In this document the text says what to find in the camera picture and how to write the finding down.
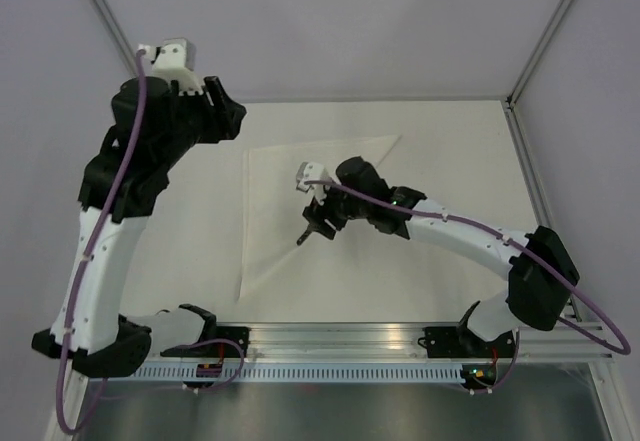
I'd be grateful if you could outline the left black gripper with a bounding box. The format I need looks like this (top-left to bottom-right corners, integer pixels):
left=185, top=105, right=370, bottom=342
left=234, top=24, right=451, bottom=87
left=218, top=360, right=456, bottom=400
left=160, top=75, right=249, bottom=166

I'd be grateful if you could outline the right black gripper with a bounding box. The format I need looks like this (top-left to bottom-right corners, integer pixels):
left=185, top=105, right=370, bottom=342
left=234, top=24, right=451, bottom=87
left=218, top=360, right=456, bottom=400
left=303, top=175, right=371, bottom=240

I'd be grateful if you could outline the black-handled table knife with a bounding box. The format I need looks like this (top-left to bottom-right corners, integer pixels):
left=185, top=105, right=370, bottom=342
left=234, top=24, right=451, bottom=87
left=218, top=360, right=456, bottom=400
left=296, top=229, right=312, bottom=246

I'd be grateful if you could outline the white cloth napkin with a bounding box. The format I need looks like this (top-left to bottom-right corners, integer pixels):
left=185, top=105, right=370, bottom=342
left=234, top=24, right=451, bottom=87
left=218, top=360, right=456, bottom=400
left=237, top=135, right=401, bottom=301

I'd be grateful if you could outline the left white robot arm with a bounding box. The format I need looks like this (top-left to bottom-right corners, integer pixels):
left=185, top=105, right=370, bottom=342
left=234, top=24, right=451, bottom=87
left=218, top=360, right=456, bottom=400
left=32, top=76, right=246, bottom=379

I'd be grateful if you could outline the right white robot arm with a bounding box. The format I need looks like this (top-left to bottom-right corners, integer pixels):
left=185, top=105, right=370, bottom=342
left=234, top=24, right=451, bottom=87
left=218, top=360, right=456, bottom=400
left=296, top=156, right=579, bottom=356

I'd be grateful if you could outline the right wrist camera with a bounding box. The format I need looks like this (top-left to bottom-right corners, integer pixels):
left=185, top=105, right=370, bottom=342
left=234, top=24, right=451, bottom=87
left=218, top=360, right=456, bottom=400
left=296, top=161, right=332, bottom=204

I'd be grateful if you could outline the aluminium mounting rail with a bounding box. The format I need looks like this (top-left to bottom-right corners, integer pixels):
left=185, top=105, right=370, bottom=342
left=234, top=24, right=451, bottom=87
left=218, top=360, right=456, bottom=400
left=217, top=322, right=614, bottom=364

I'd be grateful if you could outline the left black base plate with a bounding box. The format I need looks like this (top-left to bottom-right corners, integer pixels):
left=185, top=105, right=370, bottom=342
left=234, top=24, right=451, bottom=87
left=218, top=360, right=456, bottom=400
left=159, top=325, right=251, bottom=362

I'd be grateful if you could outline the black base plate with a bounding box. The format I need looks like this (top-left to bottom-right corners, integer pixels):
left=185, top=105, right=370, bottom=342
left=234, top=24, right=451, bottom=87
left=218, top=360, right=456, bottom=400
left=416, top=325, right=515, bottom=360
left=159, top=325, right=251, bottom=362

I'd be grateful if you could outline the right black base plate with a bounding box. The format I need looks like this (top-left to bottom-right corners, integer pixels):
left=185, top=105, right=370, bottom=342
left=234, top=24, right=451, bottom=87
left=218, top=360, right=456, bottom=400
left=416, top=325, right=515, bottom=360

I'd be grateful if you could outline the left aluminium frame post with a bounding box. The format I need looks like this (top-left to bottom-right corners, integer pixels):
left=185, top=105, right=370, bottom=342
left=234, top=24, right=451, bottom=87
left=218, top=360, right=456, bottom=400
left=88, top=0, right=135, bottom=73

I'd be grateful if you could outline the aluminium frame post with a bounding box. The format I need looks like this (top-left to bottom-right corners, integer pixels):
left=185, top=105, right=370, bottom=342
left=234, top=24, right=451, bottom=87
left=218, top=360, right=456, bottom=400
left=88, top=0, right=135, bottom=73
left=504, top=0, right=577, bottom=110

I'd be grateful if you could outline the white slotted cable duct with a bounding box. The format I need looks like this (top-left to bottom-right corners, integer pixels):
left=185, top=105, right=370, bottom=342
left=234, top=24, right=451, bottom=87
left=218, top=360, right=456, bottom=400
left=89, top=364, right=466, bottom=383

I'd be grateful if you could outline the right aluminium frame post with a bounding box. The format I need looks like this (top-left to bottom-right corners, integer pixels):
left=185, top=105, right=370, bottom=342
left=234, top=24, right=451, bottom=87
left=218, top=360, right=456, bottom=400
left=504, top=0, right=577, bottom=110

